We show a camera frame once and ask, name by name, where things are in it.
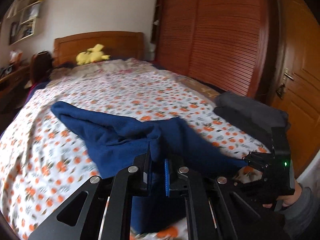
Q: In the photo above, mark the wooden desk cabinet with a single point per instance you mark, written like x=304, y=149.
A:
x=9, y=83

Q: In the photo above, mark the wooden louvered wardrobe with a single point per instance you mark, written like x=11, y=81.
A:
x=229, y=44

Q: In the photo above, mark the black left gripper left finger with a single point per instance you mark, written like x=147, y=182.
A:
x=100, y=208

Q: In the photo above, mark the wooden bedroom door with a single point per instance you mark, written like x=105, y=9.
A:
x=299, y=52

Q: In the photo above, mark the navy blue suit jacket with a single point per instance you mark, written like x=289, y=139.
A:
x=114, y=141

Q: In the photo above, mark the folded dark grey clothes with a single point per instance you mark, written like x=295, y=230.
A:
x=260, y=121

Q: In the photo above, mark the yellow Pikachu plush toy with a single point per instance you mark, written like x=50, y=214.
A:
x=92, y=55

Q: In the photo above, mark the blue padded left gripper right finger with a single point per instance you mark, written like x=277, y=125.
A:
x=220, y=207

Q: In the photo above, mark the dark chair by bed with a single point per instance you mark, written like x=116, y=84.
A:
x=41, y=66

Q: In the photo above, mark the grey sleeved right forearm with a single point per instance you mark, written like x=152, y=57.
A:
x=302, y=218

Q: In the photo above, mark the orange print bed sheet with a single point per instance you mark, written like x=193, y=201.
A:
x=43, y=163

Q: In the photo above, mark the person's right hand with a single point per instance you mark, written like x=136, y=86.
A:
x=291, y=199

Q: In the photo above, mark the metal door handle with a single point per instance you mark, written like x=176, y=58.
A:
x=280, y=91

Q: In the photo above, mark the white wall shelf unit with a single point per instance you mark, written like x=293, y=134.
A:
x=23, y=15

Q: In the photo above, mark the orange bag on desk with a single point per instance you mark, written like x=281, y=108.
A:
x=15, y=56

